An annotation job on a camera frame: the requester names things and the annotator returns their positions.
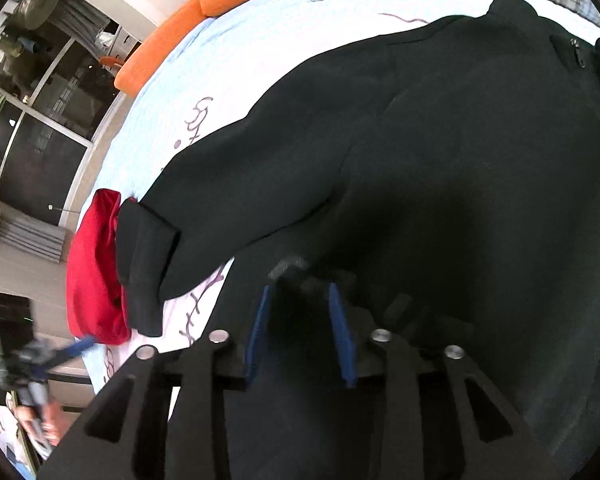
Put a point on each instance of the light blue bed sheet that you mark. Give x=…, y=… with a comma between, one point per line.
x=220, y=70

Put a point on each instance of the glass sliding door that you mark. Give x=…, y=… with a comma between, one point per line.
x=45, y=160

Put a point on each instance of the black jacket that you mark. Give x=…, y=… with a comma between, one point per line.
x=430, y=160

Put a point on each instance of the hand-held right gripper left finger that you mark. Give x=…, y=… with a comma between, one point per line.
x=259, y=330

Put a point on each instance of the person's left hand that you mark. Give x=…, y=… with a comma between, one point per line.
x=42, y=425

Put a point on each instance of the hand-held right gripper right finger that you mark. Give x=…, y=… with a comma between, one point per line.
x=342, y=330

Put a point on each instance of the red garment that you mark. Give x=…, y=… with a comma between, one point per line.
x=92, y=280

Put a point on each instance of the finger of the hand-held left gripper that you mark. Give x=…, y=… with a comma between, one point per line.
x=82, y=346

